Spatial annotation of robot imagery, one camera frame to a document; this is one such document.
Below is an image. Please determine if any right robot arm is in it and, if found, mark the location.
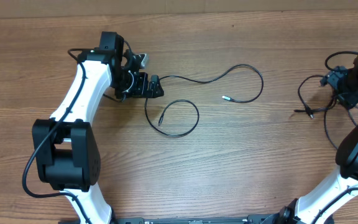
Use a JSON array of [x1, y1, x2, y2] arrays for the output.
[[243, 51, 358, 223]]

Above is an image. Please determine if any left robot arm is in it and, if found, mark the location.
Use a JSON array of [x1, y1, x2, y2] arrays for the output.
[[22, 32, 164, 223]]

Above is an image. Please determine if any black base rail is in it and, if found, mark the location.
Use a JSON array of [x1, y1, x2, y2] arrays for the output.
[[116, 215, 273, 224]]

